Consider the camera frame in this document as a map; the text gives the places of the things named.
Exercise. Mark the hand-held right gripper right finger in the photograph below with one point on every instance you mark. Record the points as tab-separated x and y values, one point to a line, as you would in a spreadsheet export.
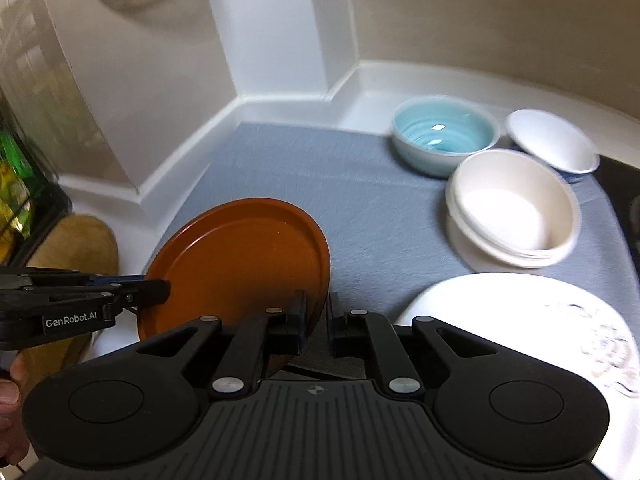
334	321

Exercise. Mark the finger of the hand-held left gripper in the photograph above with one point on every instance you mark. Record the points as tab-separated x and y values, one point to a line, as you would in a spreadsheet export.
116	278
150	292

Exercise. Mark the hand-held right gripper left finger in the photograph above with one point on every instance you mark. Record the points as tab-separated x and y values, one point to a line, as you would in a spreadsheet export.
300	319

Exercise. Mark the brown round plate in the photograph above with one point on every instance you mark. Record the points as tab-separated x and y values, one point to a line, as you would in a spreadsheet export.
235	260

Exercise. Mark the white floral plate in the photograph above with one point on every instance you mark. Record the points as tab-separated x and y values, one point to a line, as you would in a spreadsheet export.
500	310

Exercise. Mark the teal ceramic bowl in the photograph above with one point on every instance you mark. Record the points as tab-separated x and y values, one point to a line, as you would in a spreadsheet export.
440	130

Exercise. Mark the white bowl with blue outside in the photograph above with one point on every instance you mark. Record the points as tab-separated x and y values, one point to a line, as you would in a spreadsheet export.
550	135

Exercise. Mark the person's left hand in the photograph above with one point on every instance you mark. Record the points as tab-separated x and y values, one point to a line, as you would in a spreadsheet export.
10	395

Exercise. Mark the wooden cutting board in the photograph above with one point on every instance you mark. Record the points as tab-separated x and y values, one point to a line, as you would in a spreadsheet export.
75	250

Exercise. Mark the black crate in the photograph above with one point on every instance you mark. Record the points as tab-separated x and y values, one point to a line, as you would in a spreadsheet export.
50	205

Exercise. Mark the green packets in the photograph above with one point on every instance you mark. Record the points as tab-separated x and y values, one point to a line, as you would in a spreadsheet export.
12	180

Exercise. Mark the grey table mat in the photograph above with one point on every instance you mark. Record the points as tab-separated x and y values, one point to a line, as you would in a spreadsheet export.
300	175

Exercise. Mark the translucent plastic panel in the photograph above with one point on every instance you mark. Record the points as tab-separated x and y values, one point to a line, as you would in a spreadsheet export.
55	85

